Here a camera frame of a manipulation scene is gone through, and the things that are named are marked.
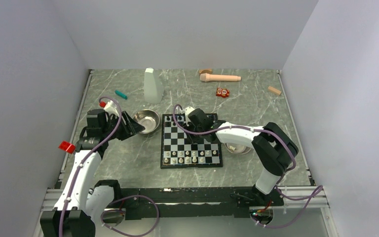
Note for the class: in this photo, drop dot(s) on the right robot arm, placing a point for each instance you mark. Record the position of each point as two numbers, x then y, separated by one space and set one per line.
274 147

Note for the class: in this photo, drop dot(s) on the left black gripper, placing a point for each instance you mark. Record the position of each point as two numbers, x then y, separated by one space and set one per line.
131 128

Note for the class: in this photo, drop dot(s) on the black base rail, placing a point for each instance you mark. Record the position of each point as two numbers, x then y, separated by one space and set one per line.
238 202

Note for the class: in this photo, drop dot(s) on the red owl toy block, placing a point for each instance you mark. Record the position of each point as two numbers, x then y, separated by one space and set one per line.
222 92

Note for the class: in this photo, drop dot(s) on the beige toy microphone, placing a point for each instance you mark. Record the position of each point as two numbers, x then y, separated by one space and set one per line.
205 77

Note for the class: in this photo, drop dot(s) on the small wooden block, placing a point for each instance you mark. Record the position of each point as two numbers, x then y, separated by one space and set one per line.
274 90

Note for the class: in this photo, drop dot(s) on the black and white chessboard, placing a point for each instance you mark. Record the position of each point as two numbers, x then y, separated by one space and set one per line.
177 151

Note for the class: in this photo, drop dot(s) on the steel bowl with chess pieces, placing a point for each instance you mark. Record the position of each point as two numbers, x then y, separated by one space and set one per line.
237 148

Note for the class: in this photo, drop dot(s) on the red lego brick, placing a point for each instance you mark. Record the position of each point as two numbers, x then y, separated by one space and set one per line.
67 147

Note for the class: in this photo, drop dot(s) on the round wooden disc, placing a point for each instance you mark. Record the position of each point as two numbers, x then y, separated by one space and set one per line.
205 71

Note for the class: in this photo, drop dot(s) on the empty steel bowl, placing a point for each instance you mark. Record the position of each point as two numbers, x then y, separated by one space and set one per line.
147 118

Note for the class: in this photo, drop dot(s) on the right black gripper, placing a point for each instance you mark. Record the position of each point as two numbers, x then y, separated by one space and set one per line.
187 127

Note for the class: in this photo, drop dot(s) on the grey plastic bottle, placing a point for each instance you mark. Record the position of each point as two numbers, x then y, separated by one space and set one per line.
153 87

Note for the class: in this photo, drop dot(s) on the teal plastic block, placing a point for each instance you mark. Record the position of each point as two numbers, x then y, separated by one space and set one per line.
120 94

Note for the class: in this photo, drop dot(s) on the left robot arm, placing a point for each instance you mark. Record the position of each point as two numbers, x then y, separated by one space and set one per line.
77 212

